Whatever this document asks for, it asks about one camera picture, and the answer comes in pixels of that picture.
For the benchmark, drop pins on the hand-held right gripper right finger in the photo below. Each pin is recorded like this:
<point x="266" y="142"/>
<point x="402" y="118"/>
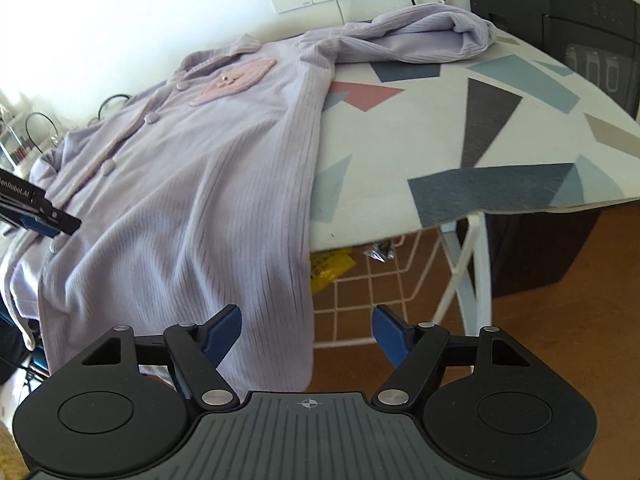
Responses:
<point x="390" y="332"/>

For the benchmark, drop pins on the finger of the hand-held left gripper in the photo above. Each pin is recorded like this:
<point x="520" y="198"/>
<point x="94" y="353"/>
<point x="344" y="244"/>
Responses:
<point x="37" y="225"/>
<point x="60" y="220"/>

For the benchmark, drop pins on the geometric patterned ironing board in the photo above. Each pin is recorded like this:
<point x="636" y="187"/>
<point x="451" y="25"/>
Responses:
<point x="450" y="125"/>

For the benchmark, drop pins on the dark cabinet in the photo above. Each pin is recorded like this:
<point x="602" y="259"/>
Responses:
<point x="540" y="255"/>

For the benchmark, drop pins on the black printer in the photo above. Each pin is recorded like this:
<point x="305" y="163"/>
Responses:
<point x="575" y="10"/>

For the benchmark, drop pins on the yellow plastic bag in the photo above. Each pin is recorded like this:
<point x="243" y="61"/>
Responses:
<point x="327" y="267"/>

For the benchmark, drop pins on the lavender ribbed pajama top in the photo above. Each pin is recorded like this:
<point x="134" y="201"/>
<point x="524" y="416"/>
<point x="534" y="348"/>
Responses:
<point x="200" y="185"/>

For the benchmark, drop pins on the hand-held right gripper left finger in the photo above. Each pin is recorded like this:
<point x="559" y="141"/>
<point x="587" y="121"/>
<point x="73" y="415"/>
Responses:
<point x="222" y="332"/>

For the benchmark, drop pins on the clear desk organizer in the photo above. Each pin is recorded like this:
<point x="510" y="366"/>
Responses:
<point x="12" y="145"/>

